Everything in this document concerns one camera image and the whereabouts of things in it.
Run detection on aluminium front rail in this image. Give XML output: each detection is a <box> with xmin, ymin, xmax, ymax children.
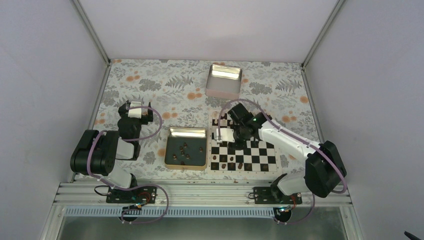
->
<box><xmin>53</xmin><ymin>182</ymin><xmax>353</xmax><ymax>207</ymax></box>

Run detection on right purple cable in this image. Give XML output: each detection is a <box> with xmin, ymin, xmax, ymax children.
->
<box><xmin>216</xmin><ymin>98</ymin><xmax>349</xmax><ymax>225</ymax></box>

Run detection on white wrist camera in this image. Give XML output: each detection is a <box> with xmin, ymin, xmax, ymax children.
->
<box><xmin>214</xmin><ymin>128</ymin><xmax>235</xmax><ymax>144</ymax></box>
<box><xmin>127</xmin><ymin>101</ymin><xmax>142</xmax><ymax>119</ymax></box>

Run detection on floral patterned table mat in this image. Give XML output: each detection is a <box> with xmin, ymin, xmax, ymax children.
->
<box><xmin>94</xmin><ymin>59</ymin><xmax>319</xmax><ymax>181</ymax></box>

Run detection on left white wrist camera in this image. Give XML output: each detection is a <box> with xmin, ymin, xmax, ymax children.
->
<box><xmin>127</xmin><ymin>101</ymin><xmax>142</xmax><ymax>119</ymax></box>

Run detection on right aluminium corner post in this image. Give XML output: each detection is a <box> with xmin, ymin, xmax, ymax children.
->
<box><xmin>301</xmin><ymin>0</ymin><xmax>346</xmax><ymax>70</ymax></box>

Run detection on purple cable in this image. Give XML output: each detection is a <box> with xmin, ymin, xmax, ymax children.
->
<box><xmin>86</xmin><ymin>105</ymin><xmax>170</xmax><ymax>225</ymax></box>
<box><xmin>216</xmin><ymin>98</ymin><xmax>349</xmax><ymax>225</ymax></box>

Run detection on aluminium corner post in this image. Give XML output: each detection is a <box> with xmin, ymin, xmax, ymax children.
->
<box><xmin>301</xmin><ymin>0</ymin><xmax>346</xmax><ymax>70</ymax></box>
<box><xmin>70</xmin><ymin>0</ymin><xmax>111</xmax><ymax>65</ymax></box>

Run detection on empty silver pink tin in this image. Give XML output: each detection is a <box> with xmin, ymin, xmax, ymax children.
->
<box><xmin>205</xmin><ymin>64</ymin><xmax>243</xmax><ymax>100</ymax></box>

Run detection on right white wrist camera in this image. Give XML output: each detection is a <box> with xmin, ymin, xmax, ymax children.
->
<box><xmin>214</xmin><ymin>128</ymin><xmax>235</xmax><ymax>144</ymax></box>

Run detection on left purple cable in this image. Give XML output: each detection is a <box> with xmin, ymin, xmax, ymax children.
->
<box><xmin>86</xmin><ymin>105</ymin><xmax>170</xmax><ymax>225</ymax></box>

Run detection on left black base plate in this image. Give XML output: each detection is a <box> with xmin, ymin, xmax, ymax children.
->
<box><xmin>105</xmin><ymin>186</ymin><xmax>157</xmax><ymax>205</ymax></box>

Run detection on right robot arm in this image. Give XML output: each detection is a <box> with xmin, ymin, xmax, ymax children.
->
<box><xmin>215</xmin><ymin>103</ymin><xmax>347</xmax><ymax>204</ymax></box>

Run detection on black white chessboard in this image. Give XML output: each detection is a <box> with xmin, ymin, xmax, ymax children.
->
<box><xmin>206</xmin><ymin>110</ymin><xmax>281</xmax><ymax>175</ymax></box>

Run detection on left aluminium corner post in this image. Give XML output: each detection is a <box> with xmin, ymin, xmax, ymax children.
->
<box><xmin>70</xmin><ymin>0</ymin><xmax>111</xmax><ymax>65</ymax></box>

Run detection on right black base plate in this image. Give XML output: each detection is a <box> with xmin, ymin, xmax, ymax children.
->
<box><xmin>248</xmin><ymin>186</ymin><xmax>303</xmax><ymax>205</ymax></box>

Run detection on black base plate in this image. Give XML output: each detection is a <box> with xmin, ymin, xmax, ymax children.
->
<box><xmin>105</xmin><ymin>186</ymin><xmax>157</xmax><ymax>205</ymax></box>
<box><xmin>248</xmin><ymin>186</ymin><xmax>303</xmax><ymax>205</ymax></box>

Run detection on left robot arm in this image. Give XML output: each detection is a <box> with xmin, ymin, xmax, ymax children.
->
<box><xmin>70</xmin><ymin>100</ymin><xmax>154</xmax><ymax>203</ymax></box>

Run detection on gold tin tray with pieces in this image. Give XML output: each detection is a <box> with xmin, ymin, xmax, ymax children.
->
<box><xmin>164</xmin><ymin>127</ymin><xmax>208</xmax><ymax>171</ymax></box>

